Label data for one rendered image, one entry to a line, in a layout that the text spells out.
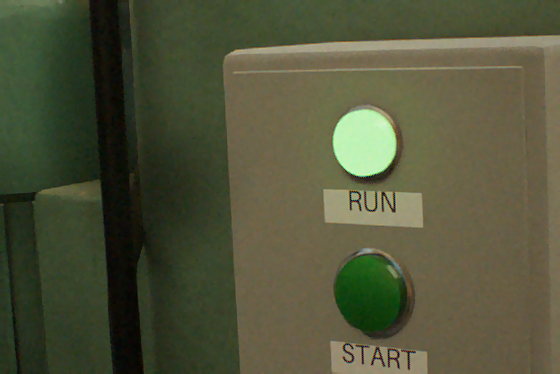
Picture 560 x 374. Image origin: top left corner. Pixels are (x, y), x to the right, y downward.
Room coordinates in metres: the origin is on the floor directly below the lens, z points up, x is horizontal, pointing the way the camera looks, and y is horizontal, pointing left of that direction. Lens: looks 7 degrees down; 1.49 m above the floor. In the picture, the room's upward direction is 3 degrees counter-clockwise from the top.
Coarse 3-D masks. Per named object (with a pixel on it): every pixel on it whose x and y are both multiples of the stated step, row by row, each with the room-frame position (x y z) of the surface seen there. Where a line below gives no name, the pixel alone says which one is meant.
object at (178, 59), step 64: (192, 0) 0.44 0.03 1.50; (256, 0) 0.43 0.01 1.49; (320, 0) 0.41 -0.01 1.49; (384, 0) 0.40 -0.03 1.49; (448, 0) 0.39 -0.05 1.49; (512, 0) 0.37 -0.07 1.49; (192, 64) 0.44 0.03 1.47; (192, 128) 0.44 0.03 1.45; (192, 192) 0.45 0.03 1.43; (192, 256) 0.45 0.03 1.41; (192, 320) 0.45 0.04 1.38
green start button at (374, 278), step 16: (352, 256) 0.33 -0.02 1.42; (368, 256) 0.33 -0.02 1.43; (384, 256) 0.33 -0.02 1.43; (336, 272) 0.34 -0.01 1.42; (352, 272) 0.33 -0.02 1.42; (368, 272) 0.33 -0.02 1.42; (384, 272) 0.32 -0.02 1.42; (400, 272) 0.32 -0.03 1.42; (336, 288) 0.33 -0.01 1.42; (352, 288) 0.33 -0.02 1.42; (368, 288) 0.33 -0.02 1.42; (384, 288) 0.32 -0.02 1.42; (400, 288) 0.32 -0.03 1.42; (336, 304) 0.34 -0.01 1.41; (352, 304) 0.33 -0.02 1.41; (368, 304) 0.33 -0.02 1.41; (384, 304) 0.32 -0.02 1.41; (400, 304) 0.32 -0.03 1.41; (352, 320) 0.33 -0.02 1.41; (368, 320) 0.33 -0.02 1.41; (384, 320) 0.32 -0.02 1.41; (400, 320) 0.33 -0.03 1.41
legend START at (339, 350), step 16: (336, 352) 0.34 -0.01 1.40; (352, 352) 0.34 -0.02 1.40; (368, 352) 0.33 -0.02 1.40; (384, 352) 0.33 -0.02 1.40; (400, 352) 0.33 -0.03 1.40; (416, 352) 0.32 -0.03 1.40; (336, 368) 0.34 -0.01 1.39; (352, 368) 0.34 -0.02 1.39; (368, 368) 0.33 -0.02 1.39; (384, 368) 0.33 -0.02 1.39; (400, 368) 0.33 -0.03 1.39; (416, 368) 0.33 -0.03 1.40
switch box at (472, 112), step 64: (256, 64) 0.35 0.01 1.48; (320, 64) 0.34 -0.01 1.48; (384, 64) 0.33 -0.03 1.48; (448, 64) 0.32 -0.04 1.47; (512, 64) 0.31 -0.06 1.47; (256, 128) 0.35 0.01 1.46; (320, 128) 0.34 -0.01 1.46; (448, 128) 0.32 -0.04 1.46; (512, 128) 0.31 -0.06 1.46; (256, 192) 0.35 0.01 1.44; (320, 192) 0.34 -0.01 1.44; (448, 192) 0.32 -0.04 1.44; (512, 192) 0.31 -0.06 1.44; (256, 256) 0.35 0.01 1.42; (320, 256) 0.34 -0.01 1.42; (448, 256) 0.32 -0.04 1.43; (512, 256) 0.31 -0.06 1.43; (256, 320) 0.35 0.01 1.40; (320, 320) 0.34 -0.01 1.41; (448, 320) 0.32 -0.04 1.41; (512, 320) 0.31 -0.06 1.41
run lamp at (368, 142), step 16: (352, 112) 0.33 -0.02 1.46; (368, 112) 0.33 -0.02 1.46; (384, 112) 0.33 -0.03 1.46; (336, 128) 0.33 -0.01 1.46; (352, 128) 0.33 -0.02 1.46; (368, 128) 0.32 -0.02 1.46; (384, 128) 0.32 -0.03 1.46; (336, 144) 0.33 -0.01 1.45; (352, 144) 0.33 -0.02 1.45; (368, 144) 0.32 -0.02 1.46; (384, 144) 0.32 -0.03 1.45; (400, 144) 0.32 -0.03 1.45; (352, 160) 0.33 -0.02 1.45; (368, 160) 0.32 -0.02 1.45; (384, 160) 0.32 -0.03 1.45; (368, 176) 0.33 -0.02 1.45; (384, 176) 0.33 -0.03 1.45
